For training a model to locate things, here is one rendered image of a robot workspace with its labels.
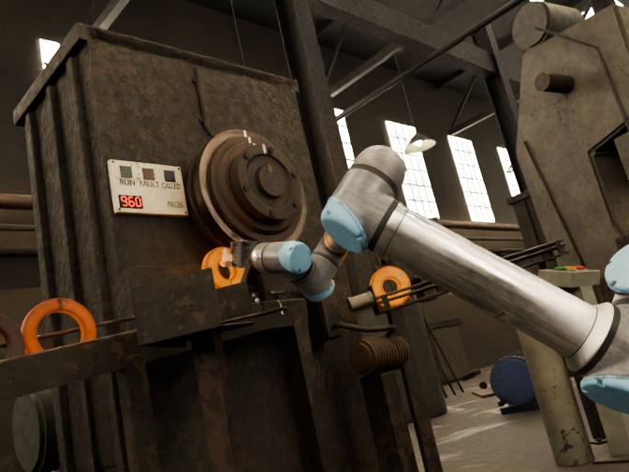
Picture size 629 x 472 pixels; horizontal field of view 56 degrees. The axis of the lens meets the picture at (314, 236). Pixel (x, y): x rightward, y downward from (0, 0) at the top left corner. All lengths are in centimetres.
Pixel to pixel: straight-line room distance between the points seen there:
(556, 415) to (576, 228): 238
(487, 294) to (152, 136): 138
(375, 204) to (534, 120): 347
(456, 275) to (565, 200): 327
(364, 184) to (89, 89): 125
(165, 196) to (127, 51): 56
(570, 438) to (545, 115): 282
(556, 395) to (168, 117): 163
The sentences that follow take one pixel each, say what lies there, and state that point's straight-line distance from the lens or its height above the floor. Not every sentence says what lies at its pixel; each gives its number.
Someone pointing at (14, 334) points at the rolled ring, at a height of 68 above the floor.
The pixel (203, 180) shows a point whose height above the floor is 113.
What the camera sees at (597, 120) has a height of 164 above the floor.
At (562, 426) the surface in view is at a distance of 216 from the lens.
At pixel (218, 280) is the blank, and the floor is 79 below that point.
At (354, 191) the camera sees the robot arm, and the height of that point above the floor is 76.
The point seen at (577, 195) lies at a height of 125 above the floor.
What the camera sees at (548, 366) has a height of 31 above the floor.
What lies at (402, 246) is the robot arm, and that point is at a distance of 118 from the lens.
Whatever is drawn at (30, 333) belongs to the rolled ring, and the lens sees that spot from 166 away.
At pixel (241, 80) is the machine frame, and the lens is 258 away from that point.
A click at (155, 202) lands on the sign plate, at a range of 205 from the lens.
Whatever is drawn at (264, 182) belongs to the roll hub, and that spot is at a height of 111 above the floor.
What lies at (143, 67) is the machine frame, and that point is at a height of 163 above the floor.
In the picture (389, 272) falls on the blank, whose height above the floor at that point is 75.
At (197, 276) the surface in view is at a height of 71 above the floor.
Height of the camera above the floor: 41
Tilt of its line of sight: 14 degrees up
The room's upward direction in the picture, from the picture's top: 12 degrees counter-clockwise
